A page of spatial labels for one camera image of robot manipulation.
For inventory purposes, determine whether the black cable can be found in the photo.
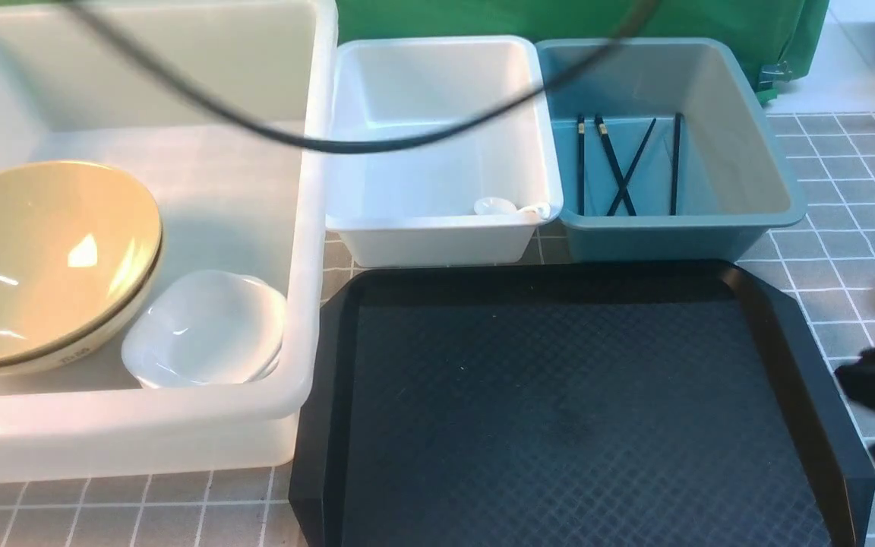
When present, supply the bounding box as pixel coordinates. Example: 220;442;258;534
65;0;662;156

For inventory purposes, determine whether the white ceramic spoon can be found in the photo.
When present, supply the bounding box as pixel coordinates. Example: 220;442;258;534
472;196;552;221

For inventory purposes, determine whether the white square dish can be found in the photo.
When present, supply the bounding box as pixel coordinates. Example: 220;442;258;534
121;270;273;389

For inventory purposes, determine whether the yellow bowl in bin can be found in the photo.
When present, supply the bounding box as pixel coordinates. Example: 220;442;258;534
0;228;165;378

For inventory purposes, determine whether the small white plastic bin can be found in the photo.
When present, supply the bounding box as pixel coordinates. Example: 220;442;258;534
321;36;564;267

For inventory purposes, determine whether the yellow noodle bowl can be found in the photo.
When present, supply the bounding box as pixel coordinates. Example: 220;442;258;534
0;160;163;365

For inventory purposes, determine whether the large translucent white bin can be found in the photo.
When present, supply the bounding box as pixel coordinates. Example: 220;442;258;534
0;5;325;482

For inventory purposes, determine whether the blue plastic bin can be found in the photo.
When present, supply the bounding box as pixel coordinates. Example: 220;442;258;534
546;38;807;262

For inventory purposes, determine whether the black serving tray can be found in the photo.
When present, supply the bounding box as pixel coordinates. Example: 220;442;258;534
288;261;875;546

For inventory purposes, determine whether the white dish in bin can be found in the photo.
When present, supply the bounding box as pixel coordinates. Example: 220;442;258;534
242;276;287;381

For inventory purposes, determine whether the black chopstick gold band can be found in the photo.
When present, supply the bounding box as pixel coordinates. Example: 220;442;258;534
576;114;586;216

